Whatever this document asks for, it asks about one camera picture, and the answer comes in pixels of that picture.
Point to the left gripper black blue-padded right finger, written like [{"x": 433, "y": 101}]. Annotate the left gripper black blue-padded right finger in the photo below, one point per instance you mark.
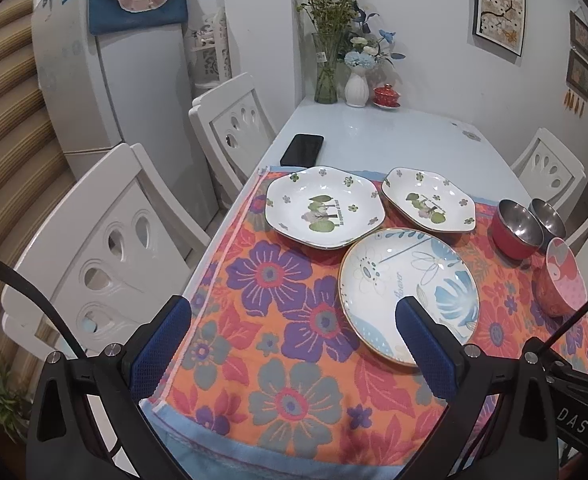
[{"x": 498, "y": 422}]

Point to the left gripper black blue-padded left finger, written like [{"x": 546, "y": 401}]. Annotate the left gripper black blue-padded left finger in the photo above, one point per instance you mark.
[{"x": 86, "y": 410}]

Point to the pink patterned ceramic bowl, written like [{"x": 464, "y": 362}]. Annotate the pink patterned ceramic bowl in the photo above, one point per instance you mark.
[{"x": 560, "y": 288}]

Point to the grey steel bowl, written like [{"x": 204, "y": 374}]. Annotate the grey steel bowl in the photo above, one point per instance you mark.
[{"x": 551, "y": 222}]

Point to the red steel-lined bowl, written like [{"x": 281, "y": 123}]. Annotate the red steel-lined bowl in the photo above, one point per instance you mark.
[{"x": 514, "y": 230}]

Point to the round blue sunflower plate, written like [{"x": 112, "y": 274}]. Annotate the round blue sunflower plate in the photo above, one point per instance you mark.
[{"x": 389, "y": 265}]

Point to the small octagonal floral plate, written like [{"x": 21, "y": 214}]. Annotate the small octagonal floral plate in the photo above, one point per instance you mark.
[{"x": 431, "y": 201}]

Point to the large octagonal floral plate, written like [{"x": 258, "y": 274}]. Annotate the large octagonal floral plate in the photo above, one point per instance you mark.
[{"x": 323, "y": 207}]

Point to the green potted plant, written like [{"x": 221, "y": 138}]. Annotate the green potted plant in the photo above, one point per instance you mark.
[{"x": 15, "y": 407}]

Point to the near left white chair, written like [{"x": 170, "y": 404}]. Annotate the near left white chair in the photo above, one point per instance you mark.
[{"x": 107, "y": 257}]

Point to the orange floral table cloth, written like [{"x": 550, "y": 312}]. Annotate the orange floral table cloth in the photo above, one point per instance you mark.
[{"x": 271, "y": 382}]

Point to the far right white chair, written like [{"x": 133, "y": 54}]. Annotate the far right white chair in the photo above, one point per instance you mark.
[{"x": 548, "y": 169}]

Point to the orange hanging tassels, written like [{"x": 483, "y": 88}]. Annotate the orange hanging tassels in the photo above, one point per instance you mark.
[{"x": 574, "y": 103}]

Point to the lower small framed picture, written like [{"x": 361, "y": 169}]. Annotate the lower small framed picture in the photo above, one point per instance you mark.
[{"x": 577, "y": 74}]

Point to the small framed picture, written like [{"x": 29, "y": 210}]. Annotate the small framed picture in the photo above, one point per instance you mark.
[
  {"x": 577, "y": 74},
  {"x": 579, "y": 35}
]

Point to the far left white chair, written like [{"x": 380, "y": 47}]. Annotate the far left white chair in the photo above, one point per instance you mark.
[{"x": 233, "y": 130}]

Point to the white refrigerator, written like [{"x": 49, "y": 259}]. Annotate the white refrigerator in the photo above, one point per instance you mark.
[{"x": 129, "y": 87}]

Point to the black smartphone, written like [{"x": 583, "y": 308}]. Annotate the black smartphone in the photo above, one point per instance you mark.
[{"x": 303, "y": 151}]

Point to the upper small framed picture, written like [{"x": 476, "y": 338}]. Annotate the upper small framed picture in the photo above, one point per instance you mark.
[{"x": 579, "y": 35}]

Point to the large framed floral picture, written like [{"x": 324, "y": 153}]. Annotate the large framed floral picture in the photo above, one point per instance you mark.
[{"x": 501, "y": 22}]

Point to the white carved shelf rack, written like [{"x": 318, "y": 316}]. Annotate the white carved shelf rack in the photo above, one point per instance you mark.
[{"x": 210, "y": 53}]

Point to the white ribbed flower vase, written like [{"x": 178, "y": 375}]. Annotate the white ribbed flower vase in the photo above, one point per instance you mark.
[{"x": 363, "y": 50}]

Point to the green glass flower vase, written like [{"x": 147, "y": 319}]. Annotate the green glass flower vase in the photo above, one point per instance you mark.
[{"x": 330, "y": 19}]

